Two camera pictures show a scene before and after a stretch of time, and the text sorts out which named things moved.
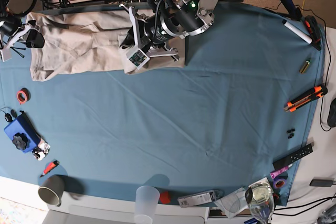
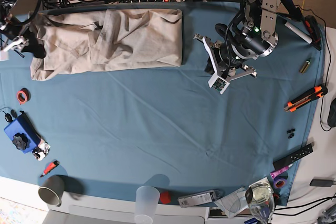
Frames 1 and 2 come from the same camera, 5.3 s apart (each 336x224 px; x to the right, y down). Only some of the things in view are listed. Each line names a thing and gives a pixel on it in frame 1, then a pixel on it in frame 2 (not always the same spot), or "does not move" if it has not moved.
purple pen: [273, 174] does not move
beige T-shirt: [90, 42] does not move
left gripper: [149, 37] to [228, 63]
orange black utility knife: [318, 92] does not move
